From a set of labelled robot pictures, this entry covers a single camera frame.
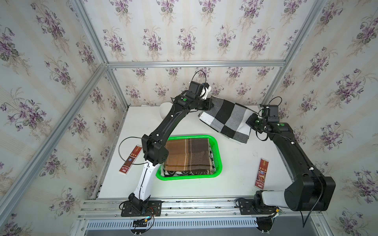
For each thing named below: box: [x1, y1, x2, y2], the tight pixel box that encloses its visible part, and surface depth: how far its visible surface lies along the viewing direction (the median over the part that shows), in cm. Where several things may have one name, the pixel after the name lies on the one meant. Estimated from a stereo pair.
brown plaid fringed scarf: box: [163, 138, 214, 176], surface depth 84 cm
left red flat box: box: [119, 145, 143, 175], surface depth 88 cm
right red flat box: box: [254, 157, 270, 191], surface depth 85 cm
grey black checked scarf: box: [198, 96, 252, 144], surface depth 84 cm
